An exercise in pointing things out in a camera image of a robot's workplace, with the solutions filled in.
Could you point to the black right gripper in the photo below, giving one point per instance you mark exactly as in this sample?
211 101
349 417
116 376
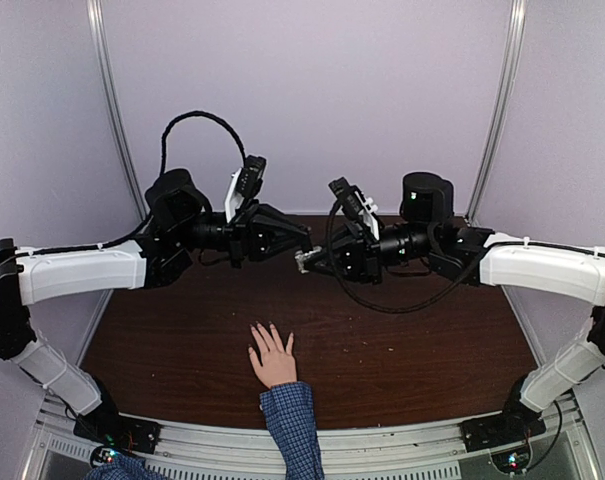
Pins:
360 255

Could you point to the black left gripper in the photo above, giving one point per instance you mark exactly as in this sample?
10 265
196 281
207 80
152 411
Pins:
252 233

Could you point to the clear nail polish bottle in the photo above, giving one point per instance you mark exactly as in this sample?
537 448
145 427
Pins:
306 261

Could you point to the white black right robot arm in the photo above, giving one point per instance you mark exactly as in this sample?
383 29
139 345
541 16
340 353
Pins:
479 256

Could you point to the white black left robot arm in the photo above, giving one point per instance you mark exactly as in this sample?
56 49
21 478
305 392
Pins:
181 221

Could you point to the mannequin hand with painted nails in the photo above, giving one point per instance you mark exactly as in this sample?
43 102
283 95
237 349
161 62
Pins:
272 361

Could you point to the blue checkered shirt sleeve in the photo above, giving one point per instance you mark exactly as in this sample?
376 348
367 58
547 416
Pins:
290 420

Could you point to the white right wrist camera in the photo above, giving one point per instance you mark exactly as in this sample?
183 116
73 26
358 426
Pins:
356 206

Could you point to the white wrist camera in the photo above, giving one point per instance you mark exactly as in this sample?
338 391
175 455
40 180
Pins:
356 206
244 186

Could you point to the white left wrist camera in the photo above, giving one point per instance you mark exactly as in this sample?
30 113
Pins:
244 186

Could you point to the slotted aluminium base rail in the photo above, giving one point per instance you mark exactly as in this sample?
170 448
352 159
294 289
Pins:
551 445

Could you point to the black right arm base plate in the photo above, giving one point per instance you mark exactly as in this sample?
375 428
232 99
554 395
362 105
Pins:
498 430

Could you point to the left aluminium frame post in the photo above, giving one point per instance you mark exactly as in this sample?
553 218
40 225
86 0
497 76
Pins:
100 41

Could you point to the aluminium frame post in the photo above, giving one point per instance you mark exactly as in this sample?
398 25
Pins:
508 74
100 41

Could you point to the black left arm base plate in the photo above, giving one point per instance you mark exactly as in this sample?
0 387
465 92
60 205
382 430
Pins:
119 435

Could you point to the right aluminium frame post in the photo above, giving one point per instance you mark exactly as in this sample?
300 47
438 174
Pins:
508 74

